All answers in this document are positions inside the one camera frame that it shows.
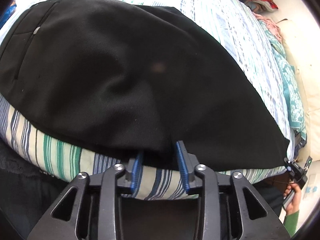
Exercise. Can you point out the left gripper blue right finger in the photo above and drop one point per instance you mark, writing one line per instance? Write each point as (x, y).
(254, 217)

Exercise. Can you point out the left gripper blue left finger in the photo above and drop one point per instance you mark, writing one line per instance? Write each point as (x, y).
(65, 218)

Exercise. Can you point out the black pants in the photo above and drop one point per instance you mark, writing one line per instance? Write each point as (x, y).
(122, 79)

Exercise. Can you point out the green sleeved forearm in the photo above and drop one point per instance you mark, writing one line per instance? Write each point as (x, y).
(290, 222)

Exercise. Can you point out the person right hand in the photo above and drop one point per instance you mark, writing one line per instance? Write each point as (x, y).
(293, 206)

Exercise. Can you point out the teal patterned pillow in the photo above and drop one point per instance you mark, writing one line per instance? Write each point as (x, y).
(290, 87)

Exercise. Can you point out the pink crumpled cloth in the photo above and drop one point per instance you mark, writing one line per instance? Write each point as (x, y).
(271, 26)

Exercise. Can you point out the cream padded headboard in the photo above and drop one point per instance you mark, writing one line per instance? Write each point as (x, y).
(301, 43)

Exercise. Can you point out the red and grey clothes pile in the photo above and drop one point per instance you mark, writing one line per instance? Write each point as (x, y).
(263, 5)

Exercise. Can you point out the striped bed sheet mattress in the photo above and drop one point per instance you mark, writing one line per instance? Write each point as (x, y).
(230, 22)

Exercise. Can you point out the colourful clothes pile left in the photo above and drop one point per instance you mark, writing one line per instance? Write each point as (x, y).
(9, 12)

